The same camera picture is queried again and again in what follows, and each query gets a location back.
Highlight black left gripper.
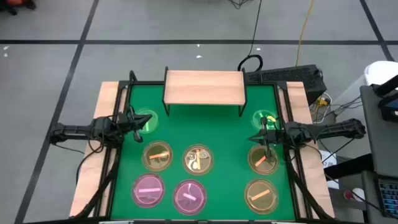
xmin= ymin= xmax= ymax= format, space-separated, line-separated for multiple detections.
xmin=117 ymin=106 xmax=154 ymax=143

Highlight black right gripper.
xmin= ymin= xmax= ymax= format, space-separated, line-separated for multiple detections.
xmin=248 ymin=117 xmax=292 ymax=159

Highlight clear green plastic plate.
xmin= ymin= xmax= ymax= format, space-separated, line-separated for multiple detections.
xmin=251 ymin=109 xmax=280 ymax=131
xmin=134 ymin=108 xmax=159 ymax=135

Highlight clear orange plastic plate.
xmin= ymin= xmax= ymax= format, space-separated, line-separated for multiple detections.
xmin=182 ymin=144 xmax=215 ymax=176
xmin=141 ymin=140 xmax=174 ymax=172
xmin=244 ymin=178 xmax=280 ymax=215
xmin=247 ymin=144 xmax=280 ymax=175

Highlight clear pink plastic plate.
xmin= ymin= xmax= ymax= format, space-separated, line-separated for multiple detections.
xmin=172 ymin=179 xmax=208 ymax=216
xmin=131 ymin=172 xmax=166 ymax=208

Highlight wooden shelf with black legs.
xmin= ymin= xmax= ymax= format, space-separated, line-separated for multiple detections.
xmin=162 ymin=66 xmax=248 ymax=118

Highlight green table mat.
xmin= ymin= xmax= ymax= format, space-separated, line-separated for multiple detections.
xmin=110 ymin=84 xmax=296 ymax=221

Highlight black computer case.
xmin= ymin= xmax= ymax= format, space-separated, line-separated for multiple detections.
xmin=244 ymin=64 xmax=328 ymax=105

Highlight white paper sheet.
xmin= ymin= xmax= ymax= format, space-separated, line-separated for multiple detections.
xmin=318 ymin=149 xmax=340 ymax=190

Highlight red and white cup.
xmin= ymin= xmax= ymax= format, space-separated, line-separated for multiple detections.
xmin=343 ymin=187 xmax=366 ymax=202

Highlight grey desk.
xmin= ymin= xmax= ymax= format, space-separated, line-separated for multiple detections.
xmin=359 ymin=84 xmax=398 ymax=224

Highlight black monitor device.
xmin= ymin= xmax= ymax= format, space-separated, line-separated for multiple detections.
xmin=373 ymin=74 xmax=398 ymax=123

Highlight white plastic bin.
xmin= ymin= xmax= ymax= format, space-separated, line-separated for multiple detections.
xmin=334 ymin=60 xmax=398 ymax=136

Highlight backlit keyboard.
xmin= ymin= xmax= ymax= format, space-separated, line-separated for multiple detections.
xmin=377 ymin=177 xmax=398 ymax=218

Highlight office chair base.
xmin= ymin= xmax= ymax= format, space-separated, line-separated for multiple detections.
xmin=0 ymin=0 xmax=37 ymax=16

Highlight black metal table frame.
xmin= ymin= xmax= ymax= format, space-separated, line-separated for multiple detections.
xmin=70 ymin=70 xmax=336 ymax=224

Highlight thin black cable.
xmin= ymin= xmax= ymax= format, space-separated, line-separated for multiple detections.
xmin=75 ymin=144 xmax=106 ymax=186

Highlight long black cable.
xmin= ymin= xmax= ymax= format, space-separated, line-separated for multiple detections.
xmin=237 ymin=0 xmax=264 ymax=72

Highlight yellow cable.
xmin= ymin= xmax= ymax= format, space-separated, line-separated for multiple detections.
xmin=295 ymin=0 xmax=315 ymax=67

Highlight black cable bundle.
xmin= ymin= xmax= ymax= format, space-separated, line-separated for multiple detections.
xmin=228 ymin=0 xmax=251 ymax=9

